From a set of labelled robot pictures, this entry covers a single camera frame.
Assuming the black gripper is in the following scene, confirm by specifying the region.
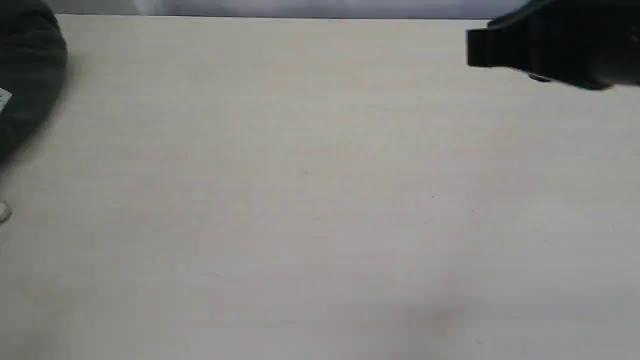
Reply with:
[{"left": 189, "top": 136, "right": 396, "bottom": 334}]
[{"left": 466, "top": 0, "right": 640, "bottom": 91}]

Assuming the wooden handle paint brush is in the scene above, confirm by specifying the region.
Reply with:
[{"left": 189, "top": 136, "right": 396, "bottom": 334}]
[{"left": 0, "top": 201, "right": 13, "bottom": 225}]

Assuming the green fleece sleeve forearm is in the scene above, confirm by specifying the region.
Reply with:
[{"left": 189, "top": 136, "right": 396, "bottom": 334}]
[{"left": 0, "top": 0, "right": 68, "bottom": 163}]

